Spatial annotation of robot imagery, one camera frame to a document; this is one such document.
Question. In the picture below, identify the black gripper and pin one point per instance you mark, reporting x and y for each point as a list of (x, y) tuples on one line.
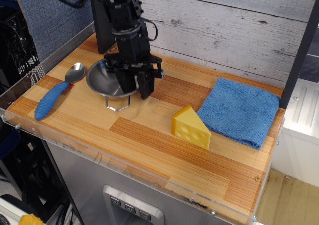
[(134, 58)]

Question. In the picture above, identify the small steel two-handled pan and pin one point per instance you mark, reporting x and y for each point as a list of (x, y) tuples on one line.
[(103, 81)]

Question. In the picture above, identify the yellow toy cheese wedge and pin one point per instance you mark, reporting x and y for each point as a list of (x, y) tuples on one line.
[(187, 125)]

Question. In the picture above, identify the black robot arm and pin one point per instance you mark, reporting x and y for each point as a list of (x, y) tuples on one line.
[(125, 14)]

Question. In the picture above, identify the grey metal cabinet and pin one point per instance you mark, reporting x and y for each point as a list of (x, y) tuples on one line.
[(85, 179)]

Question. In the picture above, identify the black equipment rack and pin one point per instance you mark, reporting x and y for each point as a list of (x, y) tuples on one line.
[(18, 55)]

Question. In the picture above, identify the folded blue cloth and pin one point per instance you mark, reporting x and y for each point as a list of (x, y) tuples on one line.
[(240, 112)]

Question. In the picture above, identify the silver control panel with buttons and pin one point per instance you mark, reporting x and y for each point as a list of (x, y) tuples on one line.
[(124, 209)]

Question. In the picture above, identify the clear acrylic table guard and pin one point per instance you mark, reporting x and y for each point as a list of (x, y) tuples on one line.
[(225, 181)]

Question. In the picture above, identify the yellow and black object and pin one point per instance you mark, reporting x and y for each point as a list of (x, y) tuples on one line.
[(24, 219)]

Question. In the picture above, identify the white metal block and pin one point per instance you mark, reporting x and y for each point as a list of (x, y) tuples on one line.
[(297, 150)]

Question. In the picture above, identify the dark grey left post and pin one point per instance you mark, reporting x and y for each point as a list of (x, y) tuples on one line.
[(103, 28)]

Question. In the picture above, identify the dark grey post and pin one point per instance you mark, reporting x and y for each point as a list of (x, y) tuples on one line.
[(103, 28), (300, 56)]

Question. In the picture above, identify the blue handled metal spoon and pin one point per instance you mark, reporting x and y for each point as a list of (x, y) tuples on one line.
[(74, 74)]

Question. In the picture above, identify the dark grey right post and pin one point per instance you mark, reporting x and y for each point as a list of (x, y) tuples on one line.
[(300, 56)]

